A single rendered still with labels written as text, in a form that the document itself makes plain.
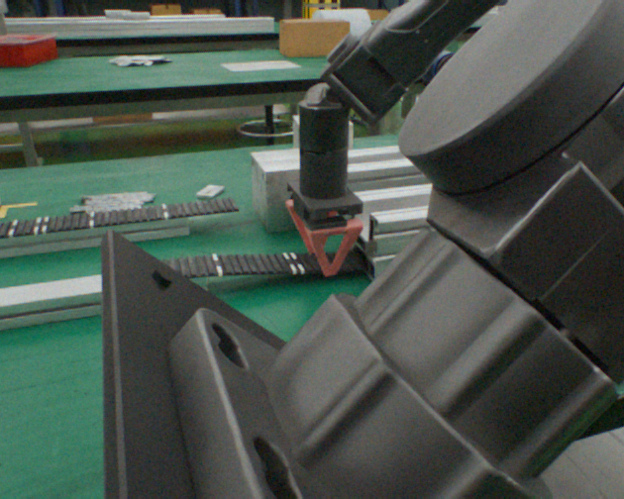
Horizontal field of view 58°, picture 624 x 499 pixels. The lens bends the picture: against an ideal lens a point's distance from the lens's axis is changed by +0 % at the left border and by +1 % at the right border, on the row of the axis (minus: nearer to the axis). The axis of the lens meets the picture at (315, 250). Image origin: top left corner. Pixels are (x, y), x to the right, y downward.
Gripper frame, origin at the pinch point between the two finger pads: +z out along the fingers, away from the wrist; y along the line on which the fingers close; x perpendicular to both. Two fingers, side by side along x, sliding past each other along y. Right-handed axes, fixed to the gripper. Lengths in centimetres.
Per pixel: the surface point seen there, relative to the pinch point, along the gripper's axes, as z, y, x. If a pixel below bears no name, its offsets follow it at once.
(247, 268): -0.8, -1.2, 10.0
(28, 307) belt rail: -0.4, -2.0, 33.9
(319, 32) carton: -7, 205, -68
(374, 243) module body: -3.5, -4.3, -5.1
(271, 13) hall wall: 38, 1052, -257
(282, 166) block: -7.5, 15.4, 0.9
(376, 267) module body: -0.4, -5.0, -5.2
